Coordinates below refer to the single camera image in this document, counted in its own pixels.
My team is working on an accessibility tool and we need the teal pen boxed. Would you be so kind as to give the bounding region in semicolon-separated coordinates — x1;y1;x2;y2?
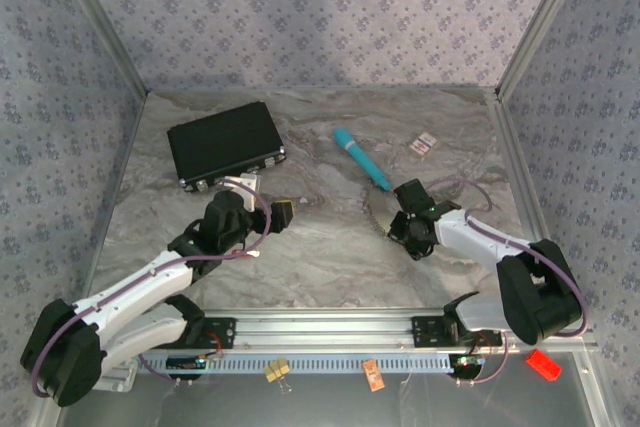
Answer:
333;127;392;193

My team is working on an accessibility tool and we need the small red white matchbox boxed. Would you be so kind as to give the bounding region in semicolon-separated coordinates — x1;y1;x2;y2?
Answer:
408;131;440;161

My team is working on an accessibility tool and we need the black hard case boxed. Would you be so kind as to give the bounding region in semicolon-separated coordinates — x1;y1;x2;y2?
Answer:
166;102;288;194

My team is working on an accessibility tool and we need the right base circuit board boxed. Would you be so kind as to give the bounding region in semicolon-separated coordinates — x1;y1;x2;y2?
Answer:
448;352;487;379

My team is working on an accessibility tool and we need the base circuit board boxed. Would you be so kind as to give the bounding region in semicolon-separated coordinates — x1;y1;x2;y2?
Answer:
448;352;487;379
166;354;224;381

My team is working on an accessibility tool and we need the orange paper tag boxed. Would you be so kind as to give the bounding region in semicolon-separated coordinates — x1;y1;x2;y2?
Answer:
362;358;386;392

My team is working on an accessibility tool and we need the binder clip with tan tags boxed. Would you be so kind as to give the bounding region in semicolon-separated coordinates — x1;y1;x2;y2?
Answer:
263;357;294;395

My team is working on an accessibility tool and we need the left base circuit board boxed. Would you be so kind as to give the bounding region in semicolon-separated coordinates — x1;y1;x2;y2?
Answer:
166;354;224;381

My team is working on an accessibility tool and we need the red plastic block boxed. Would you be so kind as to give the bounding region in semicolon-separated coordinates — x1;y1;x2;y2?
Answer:
524;348;563;382

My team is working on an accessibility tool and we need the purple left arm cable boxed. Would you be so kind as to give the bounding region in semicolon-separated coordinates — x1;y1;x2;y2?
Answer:
29;179;274;398

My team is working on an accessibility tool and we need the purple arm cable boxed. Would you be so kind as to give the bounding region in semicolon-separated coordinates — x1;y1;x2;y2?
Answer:
29;179;274;398
424;176;592;338

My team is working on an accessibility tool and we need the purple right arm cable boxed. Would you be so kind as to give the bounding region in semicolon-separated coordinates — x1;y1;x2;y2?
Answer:
424;176;592;338

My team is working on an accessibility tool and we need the aluminium table edge rail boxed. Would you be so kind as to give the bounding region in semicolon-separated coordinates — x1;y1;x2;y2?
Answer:
484;88;619;427

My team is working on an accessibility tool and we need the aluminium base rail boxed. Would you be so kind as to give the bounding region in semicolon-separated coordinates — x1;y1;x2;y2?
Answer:
202;307;501;349

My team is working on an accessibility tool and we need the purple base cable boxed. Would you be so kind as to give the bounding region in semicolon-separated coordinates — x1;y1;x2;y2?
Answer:
454;331;510;386
137;352;181;384

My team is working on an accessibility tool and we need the grey slotted cable duct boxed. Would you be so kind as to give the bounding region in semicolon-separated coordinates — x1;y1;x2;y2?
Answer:
137;349;456;376

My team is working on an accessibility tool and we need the silver metal clamp bracket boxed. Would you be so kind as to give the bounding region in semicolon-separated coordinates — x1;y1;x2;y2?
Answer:
92;361;139;393

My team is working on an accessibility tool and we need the aluminium frame post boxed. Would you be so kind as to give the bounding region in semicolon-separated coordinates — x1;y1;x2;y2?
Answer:
49;0;152;96
494;0;594;98

